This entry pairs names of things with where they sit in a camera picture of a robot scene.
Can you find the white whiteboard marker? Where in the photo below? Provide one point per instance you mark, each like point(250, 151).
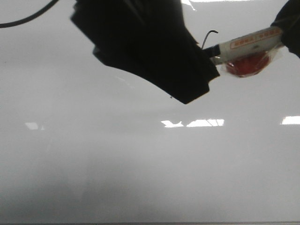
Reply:
point(241, 47)

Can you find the red disc in plastic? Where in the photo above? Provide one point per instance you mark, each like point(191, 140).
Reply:
point(252, 64)

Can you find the white glossy whiteboard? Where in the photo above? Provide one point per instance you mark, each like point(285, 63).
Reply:
point(83, 142)

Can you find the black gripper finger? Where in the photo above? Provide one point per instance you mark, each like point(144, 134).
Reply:
point(288, 20)
point(147, 38)

